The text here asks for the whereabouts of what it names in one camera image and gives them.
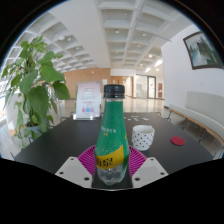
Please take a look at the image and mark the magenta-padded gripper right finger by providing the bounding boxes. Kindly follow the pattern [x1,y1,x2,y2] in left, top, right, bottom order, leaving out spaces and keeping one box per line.
[127,145,169,190]

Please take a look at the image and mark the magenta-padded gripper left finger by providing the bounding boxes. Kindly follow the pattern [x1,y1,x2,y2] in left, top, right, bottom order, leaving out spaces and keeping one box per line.
[54,144,98,190]

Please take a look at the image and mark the green plastic drink bottle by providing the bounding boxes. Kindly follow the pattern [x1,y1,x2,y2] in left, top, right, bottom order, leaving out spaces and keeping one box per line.
[94,84,131,187]

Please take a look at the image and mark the white polka-dot mug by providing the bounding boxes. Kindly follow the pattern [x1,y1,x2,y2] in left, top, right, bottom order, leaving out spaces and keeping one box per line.
[131,124,156,152]

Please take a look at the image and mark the flat round red coaster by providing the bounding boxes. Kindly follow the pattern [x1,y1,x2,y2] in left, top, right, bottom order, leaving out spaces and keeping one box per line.
[170,135,186,147]

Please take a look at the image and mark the acrylic table sign stand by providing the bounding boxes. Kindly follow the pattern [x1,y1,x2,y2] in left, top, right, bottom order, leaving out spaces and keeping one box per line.
[73,81,103,121]

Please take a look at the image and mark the long white bench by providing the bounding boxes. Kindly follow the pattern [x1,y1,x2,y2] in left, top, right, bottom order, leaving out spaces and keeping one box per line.
[165,90,224,160]

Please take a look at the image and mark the green leafy potted plant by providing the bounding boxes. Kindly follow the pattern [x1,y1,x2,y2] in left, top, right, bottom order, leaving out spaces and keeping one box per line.
[0,34,72,150]

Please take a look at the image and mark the ceiling lights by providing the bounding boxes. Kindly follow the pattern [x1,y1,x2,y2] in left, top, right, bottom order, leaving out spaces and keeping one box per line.
[113,28,164,74]

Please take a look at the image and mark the framed landscape painting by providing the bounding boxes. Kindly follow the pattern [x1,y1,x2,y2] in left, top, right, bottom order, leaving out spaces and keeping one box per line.
[182,30,224,70]

